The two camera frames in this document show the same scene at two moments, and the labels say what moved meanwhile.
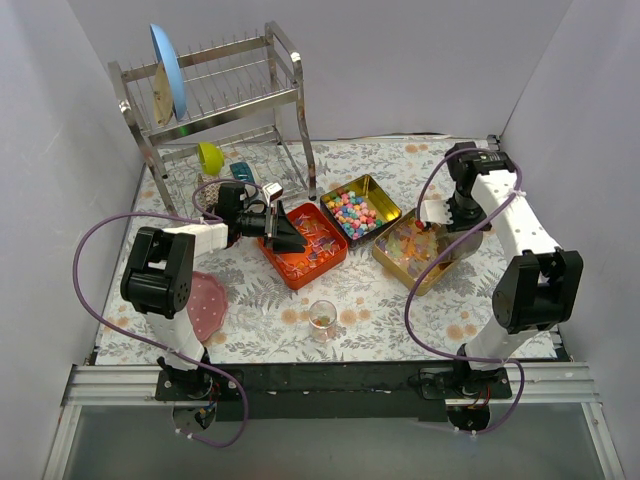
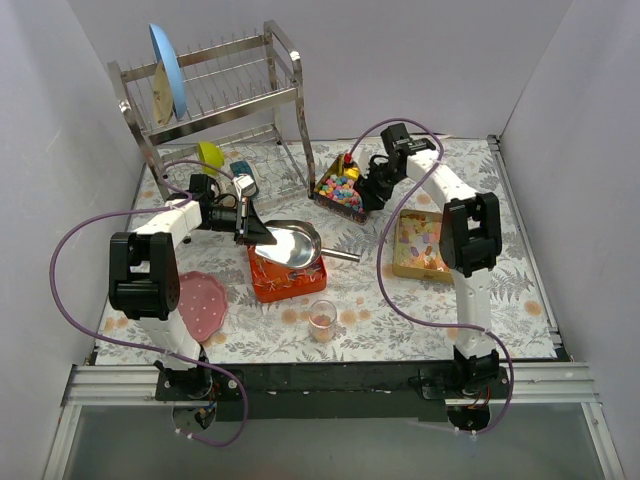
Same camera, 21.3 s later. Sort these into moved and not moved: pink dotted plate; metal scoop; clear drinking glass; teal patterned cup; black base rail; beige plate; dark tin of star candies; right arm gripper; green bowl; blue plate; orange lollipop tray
Moved: metal scoop; orange lollipop tray; right arm gripper; dark tin of star candies
Not moved: pink dotted plate; beige plate; teal patterned cup; blue plate; clear drinking glass; black base rail; green bowl
